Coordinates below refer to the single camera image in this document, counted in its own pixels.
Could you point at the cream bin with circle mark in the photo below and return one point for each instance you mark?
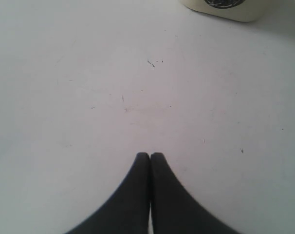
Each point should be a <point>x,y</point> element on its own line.
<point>237,10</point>

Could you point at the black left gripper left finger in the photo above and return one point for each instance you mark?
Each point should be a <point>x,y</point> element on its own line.
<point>127,209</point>

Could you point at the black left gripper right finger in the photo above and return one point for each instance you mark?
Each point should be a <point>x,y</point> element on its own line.
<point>173,209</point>

